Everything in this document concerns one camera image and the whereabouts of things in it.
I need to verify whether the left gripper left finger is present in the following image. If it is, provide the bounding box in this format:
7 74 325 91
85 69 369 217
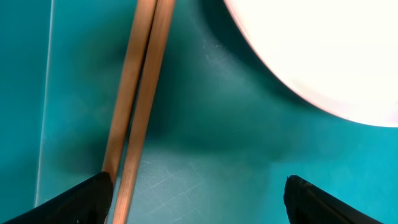
5 171 113 224

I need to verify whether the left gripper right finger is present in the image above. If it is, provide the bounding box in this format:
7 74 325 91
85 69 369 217
284 175 381 224

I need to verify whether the wooden chopstick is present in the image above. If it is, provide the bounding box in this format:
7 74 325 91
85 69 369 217
102 0 157 183
112 0 175 224

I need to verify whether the white round plate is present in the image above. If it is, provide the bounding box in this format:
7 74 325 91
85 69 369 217
225 0 397 128

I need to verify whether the teal plastic tray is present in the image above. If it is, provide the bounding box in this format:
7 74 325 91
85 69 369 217
1 0 397 223

